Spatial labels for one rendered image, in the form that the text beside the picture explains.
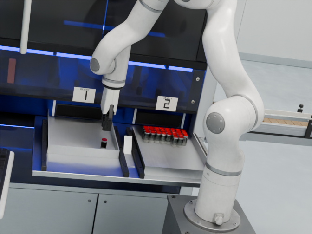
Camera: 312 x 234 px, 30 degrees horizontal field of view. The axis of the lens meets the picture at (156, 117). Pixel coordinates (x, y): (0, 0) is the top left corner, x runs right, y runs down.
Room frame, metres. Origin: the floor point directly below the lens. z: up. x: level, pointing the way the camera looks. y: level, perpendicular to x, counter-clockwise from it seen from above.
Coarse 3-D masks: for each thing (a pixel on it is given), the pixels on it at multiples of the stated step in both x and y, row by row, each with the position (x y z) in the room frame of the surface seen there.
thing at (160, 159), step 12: (132, 132) 2.17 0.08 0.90; (144, 144) 2.11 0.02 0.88; (156, 144) 2.13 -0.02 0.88; (168, 144) 2.15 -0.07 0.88; (192, 144) 2.20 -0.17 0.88; (144, 156) 2.00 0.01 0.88; (156, 156) 2.02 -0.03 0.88; (168, 156) 2.04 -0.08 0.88; (180, 156) 2.06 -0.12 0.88; (192, 156) 2.08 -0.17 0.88; (204, 156) 2.05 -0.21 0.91; (144, 168) 1.86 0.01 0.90; (156, 168) 1.87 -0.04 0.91; (168, 168) 1.88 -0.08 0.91; (180, 168) 1.96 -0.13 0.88; (192, 168) 1.98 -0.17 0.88
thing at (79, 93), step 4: (76, 88) 2.15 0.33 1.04; (80, 88) 2.16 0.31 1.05; (84, 88) 2.16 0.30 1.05; (88, 88) 2.17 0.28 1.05; (76, 92) 2.15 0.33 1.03; (80, 92) 2.16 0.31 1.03; (84, 92) 2.16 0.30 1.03; (88, 92) 2.17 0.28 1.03; (92, 92) 2.17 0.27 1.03; (76, 96) 2.16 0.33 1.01; (80, 96) 2.16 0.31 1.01; (84, 96) 2.16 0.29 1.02; (88, 96) 2.17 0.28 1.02; (92, 96) 2.17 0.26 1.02; (72, 100) 2.15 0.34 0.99; (76, 100) 2.16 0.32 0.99; (80, 100) 2.16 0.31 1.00; (84, 100) 2.16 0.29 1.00; (88, 100) 2.17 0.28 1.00; (92, 100) 2.17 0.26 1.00
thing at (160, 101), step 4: (160, 96) 2.24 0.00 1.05; (160, 100) 2.24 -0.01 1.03; (164, 100) 2.24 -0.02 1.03; (172, 100) 2.25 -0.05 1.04; (176, 100) 2.25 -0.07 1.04; (156, 104) 2.23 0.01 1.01; (160, 104) 2.24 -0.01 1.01; (172, 104) 2.25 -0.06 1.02; (176, 104) 2.25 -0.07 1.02; (156, 108) 2.23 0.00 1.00; (160, 108) 2.24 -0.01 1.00; (164, 108) 2.24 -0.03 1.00; (172, 108) 2.25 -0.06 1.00
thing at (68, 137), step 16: (48, 112) 2.17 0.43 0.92; (48, 128) 2.02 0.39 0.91; (64, 128) 2.12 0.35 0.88; (80, 128) 2.15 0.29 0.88; (96, 128) 2.18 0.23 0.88; (112, 128) 2.14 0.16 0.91; (48, 144) 1.88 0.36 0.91; (64, 144) 1.97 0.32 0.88; (80, 144) 2.00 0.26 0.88; (96, 144) 2.03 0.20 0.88; (112, 144) 2.05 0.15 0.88
